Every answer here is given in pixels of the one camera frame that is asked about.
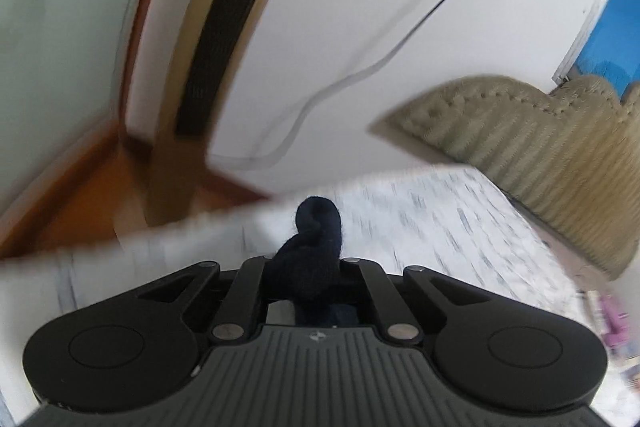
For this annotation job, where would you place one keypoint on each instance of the white script-printed bed sheet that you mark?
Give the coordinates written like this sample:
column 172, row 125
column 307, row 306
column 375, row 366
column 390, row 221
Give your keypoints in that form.
column 425, row 227

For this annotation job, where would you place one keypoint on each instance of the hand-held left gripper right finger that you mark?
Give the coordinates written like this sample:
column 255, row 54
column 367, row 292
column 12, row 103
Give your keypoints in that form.
column 375, row 293

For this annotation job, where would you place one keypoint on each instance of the wooden door frame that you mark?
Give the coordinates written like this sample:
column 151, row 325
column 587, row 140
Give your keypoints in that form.
column 136, row 27

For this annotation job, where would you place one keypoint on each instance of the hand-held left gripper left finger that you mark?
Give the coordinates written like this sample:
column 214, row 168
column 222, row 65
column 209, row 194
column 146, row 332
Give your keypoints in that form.
column 250, row 288

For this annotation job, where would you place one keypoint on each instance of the pink cloth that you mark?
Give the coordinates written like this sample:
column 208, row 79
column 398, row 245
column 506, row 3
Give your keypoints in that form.
column 615, row 322

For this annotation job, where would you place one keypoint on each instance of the dark navy knit sock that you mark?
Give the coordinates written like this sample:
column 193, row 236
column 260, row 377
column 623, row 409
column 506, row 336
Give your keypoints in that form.
column 310, row 267

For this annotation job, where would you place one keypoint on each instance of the beige standing air conditioner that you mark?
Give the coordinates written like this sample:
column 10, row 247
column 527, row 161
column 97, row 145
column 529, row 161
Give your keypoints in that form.
column 220, row 32

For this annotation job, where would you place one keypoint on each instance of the beige tufted headboard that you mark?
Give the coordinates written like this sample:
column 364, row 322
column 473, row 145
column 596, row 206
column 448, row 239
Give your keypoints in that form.
column 550, row 147

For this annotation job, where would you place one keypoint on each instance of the blue window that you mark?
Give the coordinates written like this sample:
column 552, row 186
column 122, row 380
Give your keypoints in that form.
column 615, row 32

